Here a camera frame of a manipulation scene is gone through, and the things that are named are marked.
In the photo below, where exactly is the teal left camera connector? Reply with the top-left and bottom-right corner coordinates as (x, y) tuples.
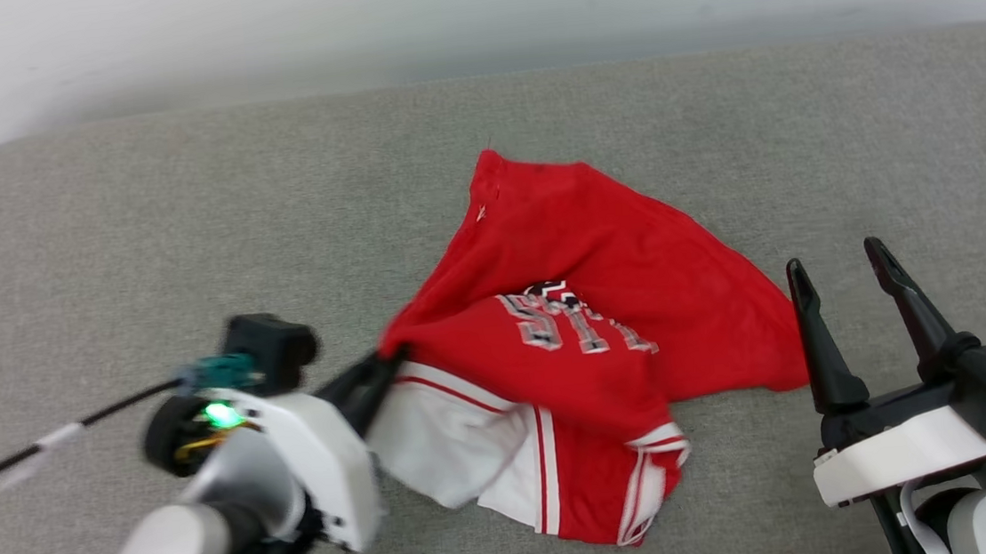
(177, 351), (261, 397)

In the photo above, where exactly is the red and white basketball jersey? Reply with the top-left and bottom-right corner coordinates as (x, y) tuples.
(343, 122), (824, 554)

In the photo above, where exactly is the grey fabric sofa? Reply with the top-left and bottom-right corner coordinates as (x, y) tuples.
(0, 20), (986, 554)

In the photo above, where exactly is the white right arm cable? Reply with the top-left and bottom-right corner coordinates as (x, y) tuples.
(896, 474), (951, 554)

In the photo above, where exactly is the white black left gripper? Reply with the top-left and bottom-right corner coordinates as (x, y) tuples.
(197, 347), (425, 554)

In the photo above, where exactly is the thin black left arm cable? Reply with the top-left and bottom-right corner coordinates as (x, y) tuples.
(0, 375), (199, 498)

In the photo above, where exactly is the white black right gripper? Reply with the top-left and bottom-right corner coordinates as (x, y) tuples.
(783, 227), (986, 511)

